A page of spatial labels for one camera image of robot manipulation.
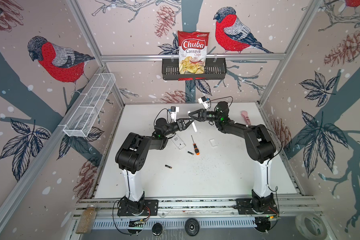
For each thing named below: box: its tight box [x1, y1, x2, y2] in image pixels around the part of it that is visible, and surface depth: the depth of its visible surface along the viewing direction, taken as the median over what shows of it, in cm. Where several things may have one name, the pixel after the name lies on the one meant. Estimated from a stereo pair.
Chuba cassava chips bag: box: [177, 30, 210, 74], surface depth 86 cm
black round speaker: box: [184, 218, 200, 236], surface depth 61 cm
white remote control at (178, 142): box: [170, 134, 186, 150], surface depth 100 cm
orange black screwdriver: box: [191, 135, 200, 156], surface depth 95 cm
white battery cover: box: [209, 138, 218, 147], surface depth 100 cm
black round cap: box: [151, 223, 163, 236], surface depth 61 cm
